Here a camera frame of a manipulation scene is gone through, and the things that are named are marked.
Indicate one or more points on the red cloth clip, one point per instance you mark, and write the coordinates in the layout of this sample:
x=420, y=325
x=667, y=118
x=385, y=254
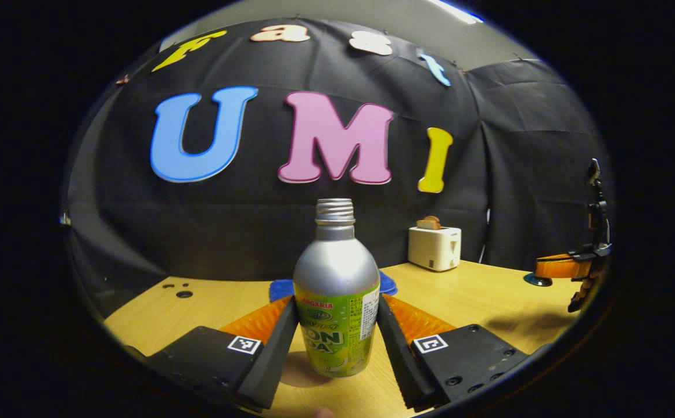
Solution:
x=121, y=79

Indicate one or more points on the blue towel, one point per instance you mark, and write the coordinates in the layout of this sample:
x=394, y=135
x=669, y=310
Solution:
x=279, y=288

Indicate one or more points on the brown bread slice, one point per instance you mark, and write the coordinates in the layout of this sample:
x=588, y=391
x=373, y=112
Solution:
x=428, y=222

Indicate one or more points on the white cloth clip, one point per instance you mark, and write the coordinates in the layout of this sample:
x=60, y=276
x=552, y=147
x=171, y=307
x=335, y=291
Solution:
x=65, y=219

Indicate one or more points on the black backdrop cloth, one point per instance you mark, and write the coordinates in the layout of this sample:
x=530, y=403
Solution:
x=227, y=232

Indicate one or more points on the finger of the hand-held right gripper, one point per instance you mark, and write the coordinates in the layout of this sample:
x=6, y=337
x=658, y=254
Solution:
x=555, y=268

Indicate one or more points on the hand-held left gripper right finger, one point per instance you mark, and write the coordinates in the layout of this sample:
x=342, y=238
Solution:
x=395, y=354

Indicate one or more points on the white toaster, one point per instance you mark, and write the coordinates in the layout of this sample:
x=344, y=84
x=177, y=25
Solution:
x=433, y=249

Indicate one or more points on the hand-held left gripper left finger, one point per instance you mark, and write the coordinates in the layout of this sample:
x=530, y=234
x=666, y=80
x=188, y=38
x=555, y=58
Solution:
x=273, y=354

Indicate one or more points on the round tan coaster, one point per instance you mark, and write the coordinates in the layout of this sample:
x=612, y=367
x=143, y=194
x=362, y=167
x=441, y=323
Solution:
x=294, y=371

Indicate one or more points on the silver green water bottle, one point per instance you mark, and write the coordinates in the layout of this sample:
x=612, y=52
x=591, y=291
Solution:
x=337, y=273

